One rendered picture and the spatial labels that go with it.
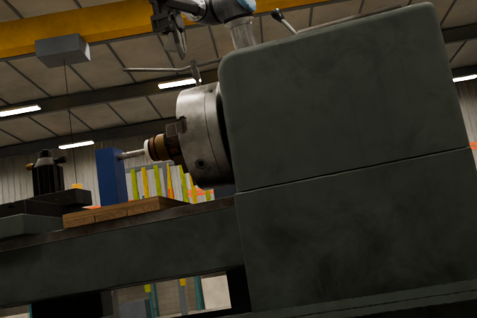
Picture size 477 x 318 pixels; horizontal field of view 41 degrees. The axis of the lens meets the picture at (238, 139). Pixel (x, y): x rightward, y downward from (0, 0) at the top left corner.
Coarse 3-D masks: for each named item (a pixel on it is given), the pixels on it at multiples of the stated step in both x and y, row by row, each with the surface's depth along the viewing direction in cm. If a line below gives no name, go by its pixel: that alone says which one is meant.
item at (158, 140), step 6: (150, 138) 195; (156, 138) 193; (162, 138) 193; (150, 144) 193; (156, 144) 192; (162, 144) 192; (150, 150) 193; (156, 150) 192; (162, 150) 192; (168, 150) 192; (174, 150) 193; (180, 150) 196; (150, 156) 194; (156, 156) 194; (162, 156) 193; (168, 156) 192
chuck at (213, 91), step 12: (216, 84) 185; (216, 96) 180; (216, 108) 177; (216, 120) 176; (216, 132) 176; (216, 144) 176; (216, 156) 177; (228, 156) 178; (228, 168) 179; (228, 180) 184
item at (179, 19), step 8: (152, 0) 198; (160, 0) 197; (160, 8) 198; (168, 8) 196; (152, 16) 196; (160, 16) 195; (168, 16) 195; (176, 16) 195; (152, 24) 196; (160, 24) 196; (168, 24) 195; (176, 24) 194; (184, 24) 200; (160, 32) 196; (168, 32) 200
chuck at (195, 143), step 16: (192, 96) 183; (176, 112) 181; (192, 112) 179; (192, 128) 178; (192, 144) 178; (208, 144) 177; (192, 160) 179; (208, 160) 178; (192, 176) 182; (208, 176) 182
